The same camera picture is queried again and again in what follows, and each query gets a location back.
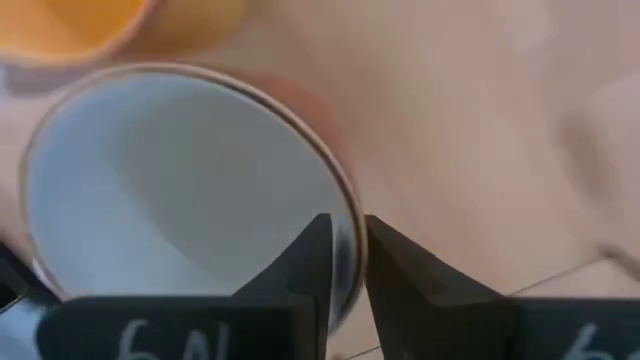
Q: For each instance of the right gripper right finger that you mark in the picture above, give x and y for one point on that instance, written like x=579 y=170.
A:
x=450 y=320

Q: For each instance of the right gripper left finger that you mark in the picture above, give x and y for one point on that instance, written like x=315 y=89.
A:
x=200 y=327

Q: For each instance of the grey round cup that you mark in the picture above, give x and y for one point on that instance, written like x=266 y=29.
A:
x=175 y=190

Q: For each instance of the yellow-green mug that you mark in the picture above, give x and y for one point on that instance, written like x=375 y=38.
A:
x=75 y=25

